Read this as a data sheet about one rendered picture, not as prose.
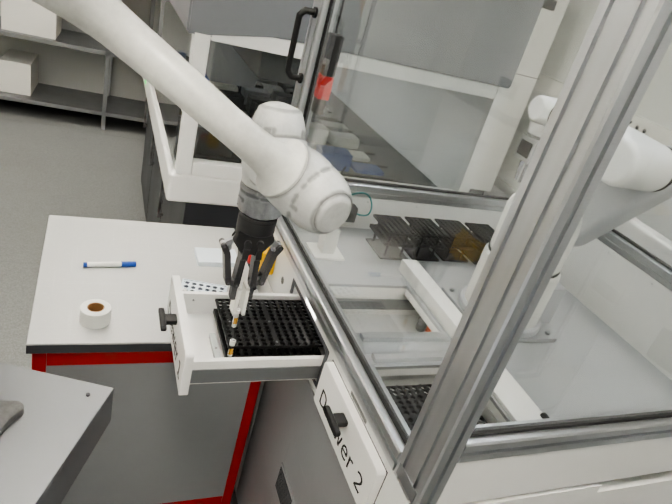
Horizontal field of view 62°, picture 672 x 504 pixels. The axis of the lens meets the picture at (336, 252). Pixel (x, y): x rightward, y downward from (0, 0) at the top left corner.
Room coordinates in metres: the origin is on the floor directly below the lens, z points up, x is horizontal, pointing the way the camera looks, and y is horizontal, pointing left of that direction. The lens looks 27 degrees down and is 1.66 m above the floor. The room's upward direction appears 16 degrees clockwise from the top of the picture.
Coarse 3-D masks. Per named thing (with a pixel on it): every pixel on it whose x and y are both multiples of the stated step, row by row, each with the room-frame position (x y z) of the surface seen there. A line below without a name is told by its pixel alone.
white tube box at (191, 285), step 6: (186, 282) 1.29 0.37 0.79; (192, 282) 1.29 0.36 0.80; (198, 282) 1.30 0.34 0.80; (204, 282) 1.30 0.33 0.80; (186, 288) 1.26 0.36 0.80; (192, 288) 1.28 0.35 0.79; (198, 288) 1.28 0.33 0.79; (204, 288) 1.28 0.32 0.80; (210, 288) 1.29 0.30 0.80; (216, 288) 1.31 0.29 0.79; (222, 288) 1.31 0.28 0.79
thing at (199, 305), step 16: (192, 304) 1.10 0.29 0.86; (208, 304) 1.12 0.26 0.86; (192, 320) 1.08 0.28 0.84; (208, 320) 1.09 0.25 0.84; (192, 336) 1.02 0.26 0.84; (208, 336) 1.04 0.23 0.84; (208, 352) 0.98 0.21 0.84; (192, 368) 0.87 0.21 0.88; (208, 368) 0.89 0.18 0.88; (224, 368) 0.90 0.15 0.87; (240, 368) 0.92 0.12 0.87; (256, 368) 0.93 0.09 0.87; (272, 368) 0.95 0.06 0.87; (288, 368) 0.96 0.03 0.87; (304, 368) 0.98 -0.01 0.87
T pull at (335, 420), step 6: (324, 408) 0.83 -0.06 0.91; (330, 408) 0.84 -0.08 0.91; (330, 414) 0.82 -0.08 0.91; (336, 414) 0.82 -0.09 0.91; (342, 414) 0.83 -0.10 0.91; (330, 420) 0.80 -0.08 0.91; (336, 420) 0.81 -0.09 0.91; (342, 420) 0.81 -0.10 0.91; (330, 426) 0.80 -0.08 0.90; (336, 426) 0.79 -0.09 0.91; (342, 426) 0.81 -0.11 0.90; (336, 432) 0.78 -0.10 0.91
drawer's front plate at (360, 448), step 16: (336, 368) 0.94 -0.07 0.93; (320, 384) 0.94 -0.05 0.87; (336, 384) 0.89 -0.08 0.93; (336, 400) 0.87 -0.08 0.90; (352, 416) 0.81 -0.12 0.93; (352, 432) 0.79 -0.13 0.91; (336, 448) 0.82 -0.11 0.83; (352, 448) 0.78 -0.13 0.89; (368, 448) 0.75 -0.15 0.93; (352, 464) 0.76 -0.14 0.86; (368, 464) 0.73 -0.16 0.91; (352, 480) 0.75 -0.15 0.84; (368, 480) 0.71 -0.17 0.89; (368, 496) 0.70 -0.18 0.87
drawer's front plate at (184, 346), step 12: (180, 288) 1.06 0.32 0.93; (168, 300) 1.10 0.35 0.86; (180, 300) 1.01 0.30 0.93; (180, 312) 0.97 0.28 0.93; (180, 324) 0.93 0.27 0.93; (180, 336) 0.92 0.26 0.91; (180, 348) 0.90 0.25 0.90; (192, 348) 0.87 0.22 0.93; (180, 360) 0.88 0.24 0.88; (192, 360) 0.85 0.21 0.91; (180, 372) 0.86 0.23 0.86; (180, 384) 0.85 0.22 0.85
